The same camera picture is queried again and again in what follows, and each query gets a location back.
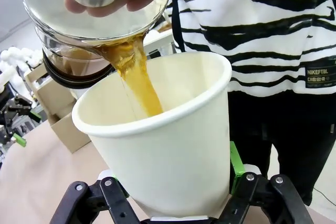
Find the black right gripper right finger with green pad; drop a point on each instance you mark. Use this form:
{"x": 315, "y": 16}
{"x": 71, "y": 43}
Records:
{"x": 262, "y": 200}

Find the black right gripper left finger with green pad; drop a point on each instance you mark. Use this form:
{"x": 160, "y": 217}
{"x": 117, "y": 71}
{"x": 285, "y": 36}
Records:
{"x": 110, "y": 197}

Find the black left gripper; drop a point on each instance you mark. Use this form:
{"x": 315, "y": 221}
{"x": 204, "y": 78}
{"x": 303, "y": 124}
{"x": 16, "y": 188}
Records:
{"x": 6, "y": 108}

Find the white paper cup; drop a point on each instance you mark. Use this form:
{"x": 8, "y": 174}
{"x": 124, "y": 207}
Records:
{"x": 168, "y": 155}

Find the glass carafe with steel knob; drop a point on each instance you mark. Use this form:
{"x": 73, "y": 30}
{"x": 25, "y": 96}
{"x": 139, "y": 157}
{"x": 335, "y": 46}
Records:
{"x": 52, "y": 11}

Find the brown cardboard cup carrier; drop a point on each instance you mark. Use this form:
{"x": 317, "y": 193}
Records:
{"x": 67, "y": 132}

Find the amber drink liquid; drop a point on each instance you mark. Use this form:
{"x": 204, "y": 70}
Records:
{"x": 141, "y": 87}

